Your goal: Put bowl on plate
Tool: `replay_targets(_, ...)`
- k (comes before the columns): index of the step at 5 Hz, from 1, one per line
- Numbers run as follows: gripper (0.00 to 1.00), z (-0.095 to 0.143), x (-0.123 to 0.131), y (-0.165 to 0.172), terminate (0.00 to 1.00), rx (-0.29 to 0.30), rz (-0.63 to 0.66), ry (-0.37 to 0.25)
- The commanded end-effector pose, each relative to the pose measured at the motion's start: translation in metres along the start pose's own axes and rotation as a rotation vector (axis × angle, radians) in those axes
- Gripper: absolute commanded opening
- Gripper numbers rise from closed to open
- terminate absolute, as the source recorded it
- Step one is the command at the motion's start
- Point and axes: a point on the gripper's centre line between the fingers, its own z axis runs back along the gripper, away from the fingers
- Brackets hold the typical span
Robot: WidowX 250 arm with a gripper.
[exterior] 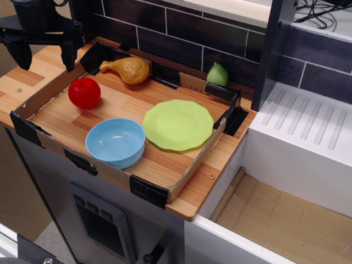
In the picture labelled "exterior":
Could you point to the white toy sink basin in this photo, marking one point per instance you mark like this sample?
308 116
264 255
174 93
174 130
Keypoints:
286 195

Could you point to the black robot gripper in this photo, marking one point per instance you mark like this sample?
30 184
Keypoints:
38 22

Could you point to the toy chicken drumstick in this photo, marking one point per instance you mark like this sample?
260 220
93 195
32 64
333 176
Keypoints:
132 70

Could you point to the cardboard fence with black tape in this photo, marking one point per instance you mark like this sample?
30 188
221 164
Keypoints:
180 180

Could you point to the grey toy oven door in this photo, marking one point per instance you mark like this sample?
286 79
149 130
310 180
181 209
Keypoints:
105 223

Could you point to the dark grey vertical post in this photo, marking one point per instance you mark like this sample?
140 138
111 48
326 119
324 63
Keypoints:
280 18

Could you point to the light blue bowl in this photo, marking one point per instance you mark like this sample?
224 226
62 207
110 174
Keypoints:
119 142

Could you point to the red toy apple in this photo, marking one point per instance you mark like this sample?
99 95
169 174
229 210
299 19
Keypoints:
84 93

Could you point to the green toy pear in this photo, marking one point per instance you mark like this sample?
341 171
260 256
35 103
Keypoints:
217 75

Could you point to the light green plate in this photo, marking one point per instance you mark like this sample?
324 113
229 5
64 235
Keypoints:
178 125

